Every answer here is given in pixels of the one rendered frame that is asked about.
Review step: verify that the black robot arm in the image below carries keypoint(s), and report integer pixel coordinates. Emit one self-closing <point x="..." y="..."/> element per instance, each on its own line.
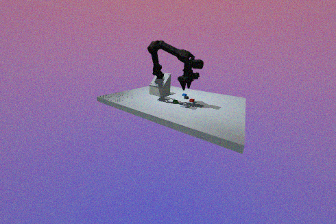
<point x="181" y="54"/>

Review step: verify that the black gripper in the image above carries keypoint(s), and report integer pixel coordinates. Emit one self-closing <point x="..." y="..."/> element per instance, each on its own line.
<point x="185" y="79"/>

